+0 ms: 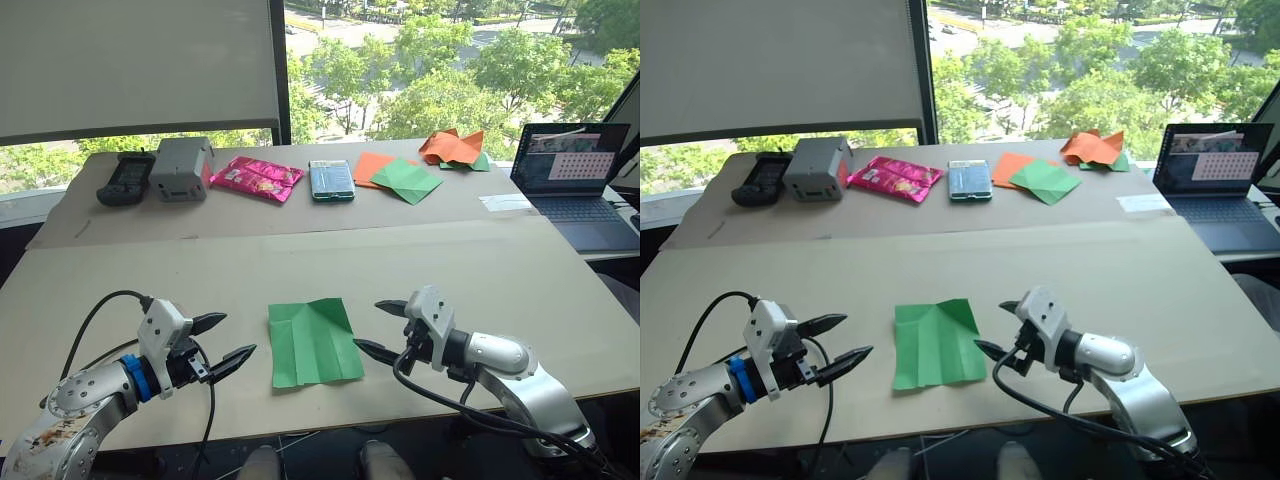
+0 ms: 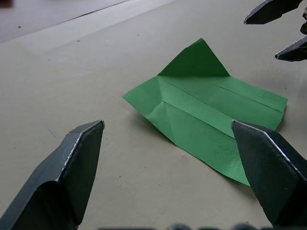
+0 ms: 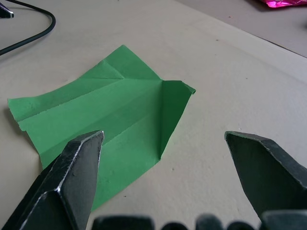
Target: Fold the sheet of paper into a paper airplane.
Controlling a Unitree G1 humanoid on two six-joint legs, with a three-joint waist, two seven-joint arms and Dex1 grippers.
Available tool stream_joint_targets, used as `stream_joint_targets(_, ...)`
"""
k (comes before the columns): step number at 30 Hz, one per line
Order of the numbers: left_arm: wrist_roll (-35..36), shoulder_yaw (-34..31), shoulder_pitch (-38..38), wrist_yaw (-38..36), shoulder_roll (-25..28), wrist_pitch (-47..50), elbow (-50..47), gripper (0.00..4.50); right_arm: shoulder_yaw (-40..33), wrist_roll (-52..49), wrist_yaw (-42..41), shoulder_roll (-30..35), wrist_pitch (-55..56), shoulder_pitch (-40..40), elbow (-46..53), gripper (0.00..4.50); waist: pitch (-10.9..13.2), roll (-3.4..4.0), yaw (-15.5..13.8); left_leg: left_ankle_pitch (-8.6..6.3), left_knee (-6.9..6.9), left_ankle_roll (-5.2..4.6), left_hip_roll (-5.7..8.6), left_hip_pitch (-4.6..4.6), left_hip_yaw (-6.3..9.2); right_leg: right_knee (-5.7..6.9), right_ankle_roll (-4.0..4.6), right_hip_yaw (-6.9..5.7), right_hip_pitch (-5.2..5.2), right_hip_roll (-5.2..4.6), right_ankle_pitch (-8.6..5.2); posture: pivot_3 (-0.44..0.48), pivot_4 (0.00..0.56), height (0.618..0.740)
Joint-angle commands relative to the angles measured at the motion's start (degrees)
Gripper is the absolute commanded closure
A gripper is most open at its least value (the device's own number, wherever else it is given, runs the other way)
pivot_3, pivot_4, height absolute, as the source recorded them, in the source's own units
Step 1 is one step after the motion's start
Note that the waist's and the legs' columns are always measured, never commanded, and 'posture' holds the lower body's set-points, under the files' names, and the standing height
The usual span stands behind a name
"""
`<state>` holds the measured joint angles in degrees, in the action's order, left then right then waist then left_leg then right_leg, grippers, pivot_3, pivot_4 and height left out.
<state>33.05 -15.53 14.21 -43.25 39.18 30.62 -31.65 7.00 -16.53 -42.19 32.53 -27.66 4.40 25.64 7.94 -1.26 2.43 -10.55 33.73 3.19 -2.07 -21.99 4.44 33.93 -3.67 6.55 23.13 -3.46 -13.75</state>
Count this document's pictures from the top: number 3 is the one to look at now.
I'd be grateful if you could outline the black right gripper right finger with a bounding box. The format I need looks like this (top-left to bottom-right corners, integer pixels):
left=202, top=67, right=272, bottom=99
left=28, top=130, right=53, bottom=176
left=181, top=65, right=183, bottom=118
left=224, top=130, right=307, bottom=222

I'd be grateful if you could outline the shiny pink foil wrapper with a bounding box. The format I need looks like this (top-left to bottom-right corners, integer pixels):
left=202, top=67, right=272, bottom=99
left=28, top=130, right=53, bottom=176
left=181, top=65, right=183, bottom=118
left=259, top=0, right=307, bottom=9

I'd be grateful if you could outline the green sheet of paper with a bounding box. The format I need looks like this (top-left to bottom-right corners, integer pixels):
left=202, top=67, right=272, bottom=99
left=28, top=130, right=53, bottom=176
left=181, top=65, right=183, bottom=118
left=7, top=44, right=197, bottom=211

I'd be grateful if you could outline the black pointed gripper tip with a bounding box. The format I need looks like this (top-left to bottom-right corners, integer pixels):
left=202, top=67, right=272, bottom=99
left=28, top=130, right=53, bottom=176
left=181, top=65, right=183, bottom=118
left=0, top=4, right=14, bottom=19

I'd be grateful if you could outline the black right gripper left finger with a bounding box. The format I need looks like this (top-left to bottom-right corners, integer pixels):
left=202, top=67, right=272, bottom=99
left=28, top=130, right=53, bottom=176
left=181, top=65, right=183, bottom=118
left=0, top=130, right=105, bottom=230

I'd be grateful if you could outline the black cable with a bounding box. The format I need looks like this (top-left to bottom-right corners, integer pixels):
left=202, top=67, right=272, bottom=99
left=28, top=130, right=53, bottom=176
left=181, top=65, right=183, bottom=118
left=0, top=0, right=57, bottom=56

